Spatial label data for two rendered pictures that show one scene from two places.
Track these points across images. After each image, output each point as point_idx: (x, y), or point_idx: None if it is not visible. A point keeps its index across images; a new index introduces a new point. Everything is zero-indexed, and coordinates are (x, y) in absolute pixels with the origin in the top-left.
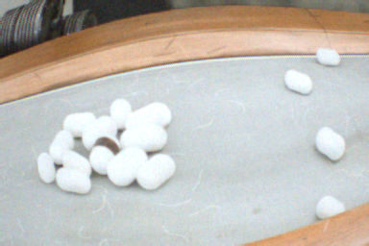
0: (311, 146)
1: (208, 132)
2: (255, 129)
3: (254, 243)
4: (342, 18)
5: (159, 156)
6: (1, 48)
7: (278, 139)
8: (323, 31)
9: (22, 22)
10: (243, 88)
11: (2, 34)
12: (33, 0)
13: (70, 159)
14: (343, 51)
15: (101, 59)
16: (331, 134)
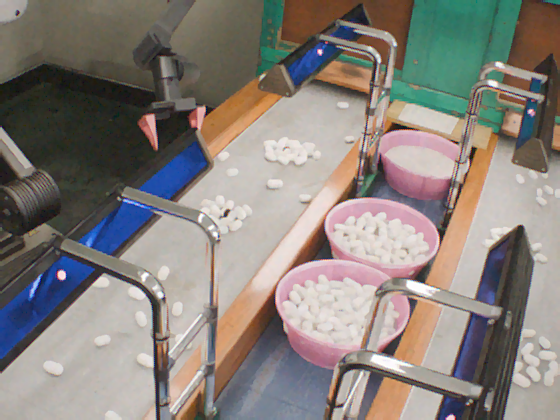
0: (264, 188)
1: (231, 198)
2: (240, 192)
3: (306, 209)
4: (202, 131)
5: (245, 205)
6: (32, 216)
7: (251, 191)
8: (209, 144)
9: (43, 192)
10: (216, 184)
11: (29, 205)
12: (25, 175)
13: (227, 219)
14: (220, 149)
15: None
16: (275, 180)
